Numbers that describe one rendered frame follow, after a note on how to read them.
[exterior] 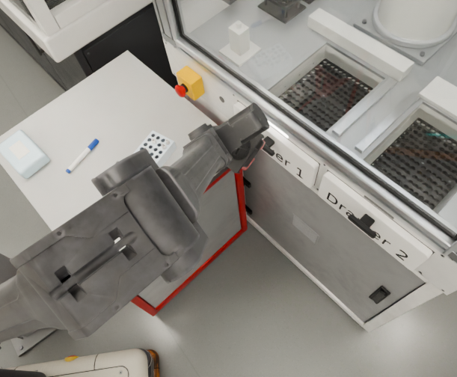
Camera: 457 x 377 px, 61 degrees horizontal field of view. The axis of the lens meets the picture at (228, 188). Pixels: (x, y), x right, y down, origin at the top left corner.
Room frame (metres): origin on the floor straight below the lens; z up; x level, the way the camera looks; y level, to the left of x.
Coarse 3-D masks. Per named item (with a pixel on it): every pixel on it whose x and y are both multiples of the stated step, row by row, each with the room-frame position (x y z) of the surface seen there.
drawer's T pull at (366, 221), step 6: (348, 216) 0.32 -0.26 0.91; (354, 216) 0.32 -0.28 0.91; (366, 216) 0.31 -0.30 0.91; (354, 222) 0.31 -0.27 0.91; (360, 222) 0.30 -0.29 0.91; (366, 222) 0.30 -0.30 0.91; (372, 222) 0.30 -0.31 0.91; (360, 228) 0.29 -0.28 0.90; (366, 228) 0.28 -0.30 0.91; (372, 234) 0.27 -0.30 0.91
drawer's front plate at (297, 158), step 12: (240, 108) 0.67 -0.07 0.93; (264, 132) 0.59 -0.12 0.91; (276, 132) 0.57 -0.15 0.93; (276, 144) 0.56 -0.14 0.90; (288, 144) 0.53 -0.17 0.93; (288, 156) 0.52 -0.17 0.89; (300, 156) 0.49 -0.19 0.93; (288, 168) 0.52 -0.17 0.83; (300, 168) 0.48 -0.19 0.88; (312, 168) 0.46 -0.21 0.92; (300, 180) 0.48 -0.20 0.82; (312, 180) 0.45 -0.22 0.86
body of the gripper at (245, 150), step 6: (258, 138) 0.47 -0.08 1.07; (246, 144) 0.45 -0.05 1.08; (252, 144) 0.46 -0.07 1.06; (240, 150) 0.43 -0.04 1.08; (246, 150) 0.45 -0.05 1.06; (252, 150) 0.45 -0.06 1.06; (234, 156) 0.43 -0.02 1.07; (240, 156) 0.44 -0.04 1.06; (246, 156) 0.44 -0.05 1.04; (234, 162) 0.44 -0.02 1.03; (240, 162) 0.44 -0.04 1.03; (234, 168) 0.43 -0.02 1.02; (240, 168) 0.43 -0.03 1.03
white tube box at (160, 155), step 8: (152, 136) 0.73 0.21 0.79; (160, 136) 0.72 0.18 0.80; (144, 144) 0.70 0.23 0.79; (152, 144) 0.69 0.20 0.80; (160, 144) 0.69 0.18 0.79; (168, 144) 0.68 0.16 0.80; (152, 152) 0.67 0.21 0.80; (160, 152) 0.67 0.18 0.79; (168, 152) 0.67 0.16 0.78; (160, 160) 0.64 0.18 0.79
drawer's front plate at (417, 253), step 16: (320, 192) 0.42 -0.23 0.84; (336, 192) 0.39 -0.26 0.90; (352, 192) 0.37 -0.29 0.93; (336, 208) 0.38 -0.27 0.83; (352, 208) 0.35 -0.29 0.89; (368, 208) 0.33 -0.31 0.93; (384, 224) 0.28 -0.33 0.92; (400, 240) 0.25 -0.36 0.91; (416, 240) 0.23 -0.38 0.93; (416, 256) 0.21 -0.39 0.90
